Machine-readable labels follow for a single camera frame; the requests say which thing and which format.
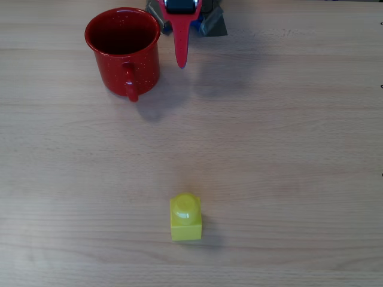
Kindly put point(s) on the blue gripper black motor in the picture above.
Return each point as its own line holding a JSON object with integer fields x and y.
{"x": 181, "y": 22}

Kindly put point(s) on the yellow toy building block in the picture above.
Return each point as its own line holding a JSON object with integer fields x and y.
{"x": 185, "y": 230}

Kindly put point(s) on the red speckled enamel mug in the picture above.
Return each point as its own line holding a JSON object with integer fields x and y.
{"x": 110, "y": 68}

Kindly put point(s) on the grey taped base plate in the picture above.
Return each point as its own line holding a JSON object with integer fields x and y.
{"x": 216, "y": 27}

